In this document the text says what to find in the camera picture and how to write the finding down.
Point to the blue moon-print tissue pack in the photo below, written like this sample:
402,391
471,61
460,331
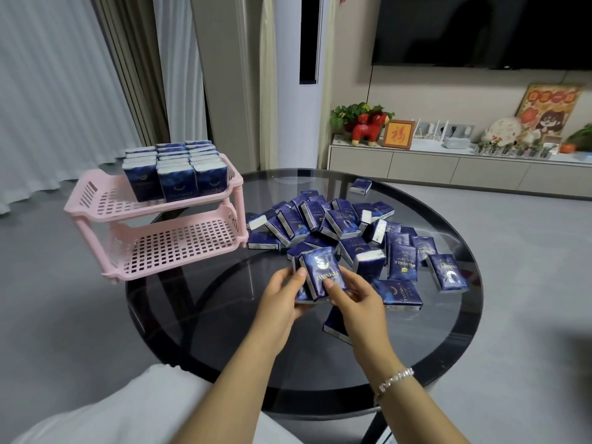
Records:
300,291
361,186
325,272

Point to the person's right thumb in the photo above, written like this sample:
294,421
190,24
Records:
334,292

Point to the person's white clothing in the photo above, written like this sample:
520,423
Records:
115,411

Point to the green leafy potted plant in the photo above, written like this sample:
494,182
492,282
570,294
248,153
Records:
344,114

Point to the white tower air conditioner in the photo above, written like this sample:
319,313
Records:
305,120

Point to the person's left forearm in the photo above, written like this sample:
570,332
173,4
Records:
231,388

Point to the beige drape curtain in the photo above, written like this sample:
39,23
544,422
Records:
134,73

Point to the white antenna router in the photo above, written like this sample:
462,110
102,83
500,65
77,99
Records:
429,133

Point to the person's right hand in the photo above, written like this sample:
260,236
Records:
363,319

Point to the pile of blue tissue packets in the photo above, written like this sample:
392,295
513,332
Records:
360,235

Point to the cartoon poster board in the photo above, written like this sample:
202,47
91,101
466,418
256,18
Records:
550,110

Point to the person's left thumb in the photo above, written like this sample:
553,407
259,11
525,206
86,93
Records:
296,282

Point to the round decorative plate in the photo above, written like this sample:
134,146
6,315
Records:
502,130

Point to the row of small glass pots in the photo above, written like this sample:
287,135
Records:
513,150

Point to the small white box device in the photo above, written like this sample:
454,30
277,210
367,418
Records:
457,142

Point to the long beige media cabinet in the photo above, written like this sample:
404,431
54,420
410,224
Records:
430,166

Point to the cream curtain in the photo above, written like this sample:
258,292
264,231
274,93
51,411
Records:
267,87

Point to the red horse figurine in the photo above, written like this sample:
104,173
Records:
368,129

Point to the white sheer curtain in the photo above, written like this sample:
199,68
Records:
51,97
182,64

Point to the person's right forearm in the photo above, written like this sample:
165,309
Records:
407,402

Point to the black flat television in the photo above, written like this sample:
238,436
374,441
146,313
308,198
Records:
481,27

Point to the orange fruit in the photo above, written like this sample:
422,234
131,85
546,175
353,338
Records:
568,148

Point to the pink two-tier plastic rack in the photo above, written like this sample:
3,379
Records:
175,238

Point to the wooden framed red picture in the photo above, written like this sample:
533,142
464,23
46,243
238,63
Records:
397,134

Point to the person's left hand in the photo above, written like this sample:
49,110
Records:
273,309

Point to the rows of blue tissue packets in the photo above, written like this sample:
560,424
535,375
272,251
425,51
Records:
175,173

